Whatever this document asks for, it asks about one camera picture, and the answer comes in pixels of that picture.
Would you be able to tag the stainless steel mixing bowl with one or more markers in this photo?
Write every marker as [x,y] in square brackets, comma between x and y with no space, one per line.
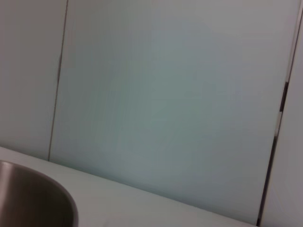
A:
[30,198]

